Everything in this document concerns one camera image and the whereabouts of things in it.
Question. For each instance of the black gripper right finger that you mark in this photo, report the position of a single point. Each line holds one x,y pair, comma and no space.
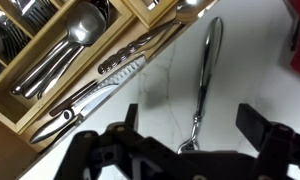
273,143

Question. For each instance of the large steel serving spoon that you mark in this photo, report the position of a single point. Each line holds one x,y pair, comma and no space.
86,23
53,71

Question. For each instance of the small steel spoon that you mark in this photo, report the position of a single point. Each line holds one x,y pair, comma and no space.
152,3

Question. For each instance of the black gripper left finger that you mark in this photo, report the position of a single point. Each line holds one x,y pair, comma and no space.
90,153

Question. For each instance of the large wooden cutlery tray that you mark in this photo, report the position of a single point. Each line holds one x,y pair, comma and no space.
5,110

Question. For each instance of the dimpled blade santoku knife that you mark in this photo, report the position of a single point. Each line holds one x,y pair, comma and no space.
126,70

